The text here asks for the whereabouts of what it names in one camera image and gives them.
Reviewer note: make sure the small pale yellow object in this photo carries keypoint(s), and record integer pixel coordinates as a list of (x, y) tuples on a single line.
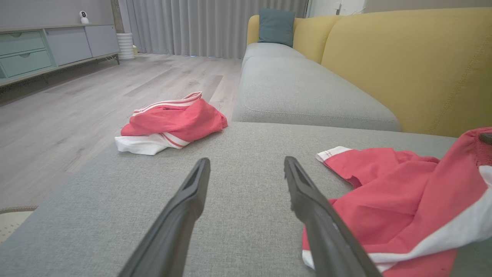
[(135, 50)]

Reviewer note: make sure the yellow sofa backrest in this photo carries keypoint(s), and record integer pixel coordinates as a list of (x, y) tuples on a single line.
[(403, 69)]

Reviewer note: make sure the cream perforated laundry basket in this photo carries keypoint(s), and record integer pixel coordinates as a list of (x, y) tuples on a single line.
[(13, 223)]

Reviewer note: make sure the red white-trimmed garment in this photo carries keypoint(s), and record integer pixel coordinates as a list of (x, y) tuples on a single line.
[(403, 200)]

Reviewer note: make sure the long grey tv cabinet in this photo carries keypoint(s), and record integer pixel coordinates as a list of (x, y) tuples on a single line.
[(57, 28)]

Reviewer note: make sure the white ribbed plant pot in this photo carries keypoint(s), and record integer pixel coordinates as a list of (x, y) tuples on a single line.
[(125, 46)]

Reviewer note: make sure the grey pleated curtain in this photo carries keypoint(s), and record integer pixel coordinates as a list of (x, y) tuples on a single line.
[(200, 27)]

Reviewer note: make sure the long grey sofa seat cushion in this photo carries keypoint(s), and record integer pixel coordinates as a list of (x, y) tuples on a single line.
[(300, 88)]

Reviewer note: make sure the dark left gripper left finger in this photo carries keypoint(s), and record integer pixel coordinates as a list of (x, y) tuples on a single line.
[(173, 231)]

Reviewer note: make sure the grey cabinet door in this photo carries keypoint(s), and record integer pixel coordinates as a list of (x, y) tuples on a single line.
[(102, 40), (68, 46)]

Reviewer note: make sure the white security camera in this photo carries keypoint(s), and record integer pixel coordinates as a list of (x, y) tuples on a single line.
[(83, 17)]

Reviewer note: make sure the pale green cabinet drawer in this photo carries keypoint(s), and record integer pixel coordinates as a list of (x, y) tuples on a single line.
[(21, 43), (25, 63)]

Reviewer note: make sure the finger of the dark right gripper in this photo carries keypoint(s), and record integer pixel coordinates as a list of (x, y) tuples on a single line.
[(487, 139)]

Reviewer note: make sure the red number 23 jersey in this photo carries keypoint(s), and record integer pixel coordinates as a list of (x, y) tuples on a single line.
[(180, 121)]

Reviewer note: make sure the grey sofa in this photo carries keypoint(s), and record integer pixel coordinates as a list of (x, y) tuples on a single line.
[(250, 138)]

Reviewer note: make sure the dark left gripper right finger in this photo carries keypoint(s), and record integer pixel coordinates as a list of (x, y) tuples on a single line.
[(326, 238)]

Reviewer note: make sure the teal throw pillow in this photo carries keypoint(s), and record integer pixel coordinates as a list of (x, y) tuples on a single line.
[(276, 27)]

